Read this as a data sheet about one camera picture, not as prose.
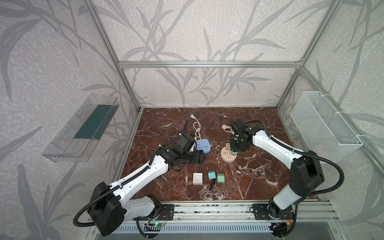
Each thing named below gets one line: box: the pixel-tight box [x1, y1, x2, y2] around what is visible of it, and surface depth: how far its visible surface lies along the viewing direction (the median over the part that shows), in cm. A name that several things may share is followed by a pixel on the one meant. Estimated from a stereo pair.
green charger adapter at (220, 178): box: [217, 173, 225, 184], surface depth 84 cm
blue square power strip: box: [196, 138, 211, 154], surface depth 98 cm
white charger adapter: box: [193, 172, 203, 185], surface depth 84 cm
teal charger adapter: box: [207, 170, 217, 181], surface depth 86 cm
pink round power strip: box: [220, 146, 237, 163], surface depth 93 cm
